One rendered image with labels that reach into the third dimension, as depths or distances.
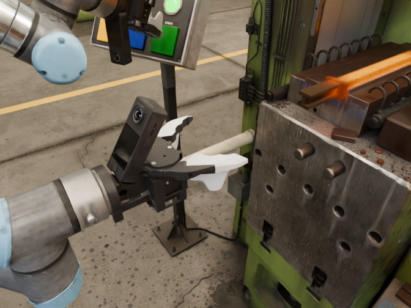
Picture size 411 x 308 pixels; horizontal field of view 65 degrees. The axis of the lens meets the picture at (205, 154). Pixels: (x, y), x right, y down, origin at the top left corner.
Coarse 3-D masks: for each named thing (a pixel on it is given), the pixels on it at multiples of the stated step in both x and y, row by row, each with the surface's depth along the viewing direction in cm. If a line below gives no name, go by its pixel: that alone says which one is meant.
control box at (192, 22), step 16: (160, 0) 87; (192, 0) 83; (208, 0) 87; (96, 16) 97; (176, 16) 85; (192, 16) 83; (208, 16) 90; (96, 32) 97; (192, 32) 85; (144, 48) 90; (176, 48) 86; (192, 48) 87; (176, 64) 87; (192, 64) 90
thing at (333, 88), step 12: (384, 60) 75; (396, 60) 75; (408, 60) 76; (360, 72) 70; (372, 72) 70; (384, 72) 72; (324, 84) 64; (336, 84) 64; (348, 84) 64; (312, 96) 60; (324, 96) 64; (336, 96) 65
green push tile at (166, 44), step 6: (162, 30) 87; (168, 30) 86; (174, 30) 85; (168, 36) 86; (174, 36) 85; (156, 42) 88; (162, 42) 87; (168, 42) 86; (174, 42) 85; (150, 48) 88; (156, 48) 88; (162, 48) 87; (168, 48) 86; (174, 48) 86; (168, 54) 86
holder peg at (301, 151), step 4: (308, 144) 70; (300, 148) 68; (304, 148) 68; (308, 148) 69; (312, 148) 69; (296, 152) 69; (300, 152) 68; (304, 152) 68; (308, 152) 68; (312, 152) 69; (296, 156) 69; (300, 156) 68; (304, 156) 68; (300, 160) 69
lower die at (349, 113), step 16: (384, 48) 90; (400, 48) 87; (336, 64) 80; (352, 64) 78; (368, 64) 78; (304, 80) 73; (320, 80) 71; (368, 80) 68; (384, 80) 70; (400, 80) 70; (288, 96) 78; (352, 96) 64; (368, 96) 64; (400, 96) 68; (320, 112) 72; (336, 112) 69; (352, 112) 65; (368, 112) 63; (352, 128) 67; (368, 128) 67
